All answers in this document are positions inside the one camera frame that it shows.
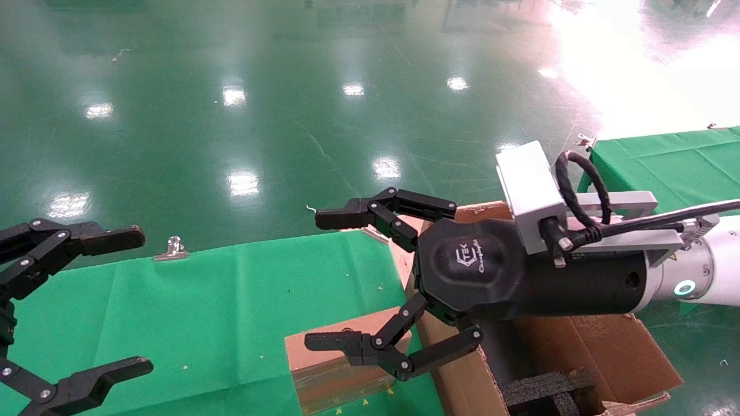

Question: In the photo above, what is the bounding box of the large green table cloth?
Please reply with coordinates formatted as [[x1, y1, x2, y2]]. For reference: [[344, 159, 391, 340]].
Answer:
[[0, 230, 446, 416]]

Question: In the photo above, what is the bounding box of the green cloth with folds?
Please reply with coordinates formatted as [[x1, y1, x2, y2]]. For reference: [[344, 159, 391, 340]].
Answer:
[[578, 126, 740, 315]]

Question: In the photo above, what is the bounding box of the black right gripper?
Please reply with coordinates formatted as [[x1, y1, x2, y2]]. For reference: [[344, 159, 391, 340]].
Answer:
[[416, 218, 648, 324]]

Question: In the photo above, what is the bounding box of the small brown cardboard box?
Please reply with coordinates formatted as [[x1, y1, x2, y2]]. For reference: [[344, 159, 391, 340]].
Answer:
[[284, 306, 414, 415]]

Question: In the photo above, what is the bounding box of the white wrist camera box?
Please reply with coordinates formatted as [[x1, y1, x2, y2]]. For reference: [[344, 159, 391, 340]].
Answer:
[[496, 142, 568, 255]]

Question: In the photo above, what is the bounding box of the silver camera mounting bracket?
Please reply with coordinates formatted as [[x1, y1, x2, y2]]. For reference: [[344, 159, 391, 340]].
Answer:
[[564, 191, 686, 268]]

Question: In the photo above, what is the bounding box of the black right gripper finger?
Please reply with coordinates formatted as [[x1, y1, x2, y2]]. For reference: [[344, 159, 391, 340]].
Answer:
[[305, 292, 483, 382], [315, 188, 457, 253]]

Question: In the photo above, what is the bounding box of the large open cardboard carton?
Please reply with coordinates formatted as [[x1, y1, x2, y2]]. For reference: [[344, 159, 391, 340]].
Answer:
[[387, 201, 684, 416]]

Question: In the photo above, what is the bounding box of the black camera cable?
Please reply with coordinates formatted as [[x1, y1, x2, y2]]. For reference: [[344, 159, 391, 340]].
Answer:
[[541, 150, 740, 258]]

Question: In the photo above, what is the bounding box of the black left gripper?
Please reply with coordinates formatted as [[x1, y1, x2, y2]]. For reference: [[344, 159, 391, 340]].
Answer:
[[0, 218, 154, 416]]

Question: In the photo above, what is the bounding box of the black foam insert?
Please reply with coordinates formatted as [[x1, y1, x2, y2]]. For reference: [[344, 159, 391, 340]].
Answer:
[[503, 370, 599, 416]]

